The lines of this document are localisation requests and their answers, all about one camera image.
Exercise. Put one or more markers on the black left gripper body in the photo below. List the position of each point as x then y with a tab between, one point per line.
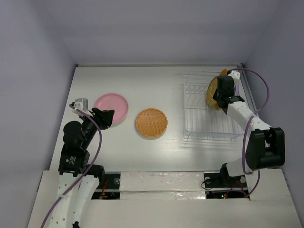
97	116

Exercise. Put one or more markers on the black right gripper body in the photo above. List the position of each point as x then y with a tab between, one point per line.
220	95

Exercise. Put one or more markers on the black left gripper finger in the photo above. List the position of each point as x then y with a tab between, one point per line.
107	115
106	123

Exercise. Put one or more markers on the green rimmed woven plate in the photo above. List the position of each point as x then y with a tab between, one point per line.
210	93

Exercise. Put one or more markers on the square woven orange tray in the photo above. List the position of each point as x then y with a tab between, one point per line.
223	73

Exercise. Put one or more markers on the pink round plate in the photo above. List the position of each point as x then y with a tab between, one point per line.
116	102

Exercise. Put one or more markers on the round woven orange plate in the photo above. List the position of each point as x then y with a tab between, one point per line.
151	122

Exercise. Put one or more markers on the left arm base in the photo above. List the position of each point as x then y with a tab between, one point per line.
110	188

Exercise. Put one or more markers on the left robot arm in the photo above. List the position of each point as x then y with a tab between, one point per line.
79	176

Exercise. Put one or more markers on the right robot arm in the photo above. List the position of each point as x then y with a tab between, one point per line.
263	145

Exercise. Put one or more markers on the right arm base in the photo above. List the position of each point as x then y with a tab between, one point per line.
216	187

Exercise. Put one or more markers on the purple plate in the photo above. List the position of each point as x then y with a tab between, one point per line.
236	89

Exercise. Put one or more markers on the white foil covered board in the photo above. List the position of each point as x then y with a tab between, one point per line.
161	186

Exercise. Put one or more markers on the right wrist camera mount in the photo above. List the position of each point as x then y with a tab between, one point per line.
235	76

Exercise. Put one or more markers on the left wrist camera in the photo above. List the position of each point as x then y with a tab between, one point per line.
80	106

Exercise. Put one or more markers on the white wire dish rack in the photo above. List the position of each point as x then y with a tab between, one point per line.
201	121

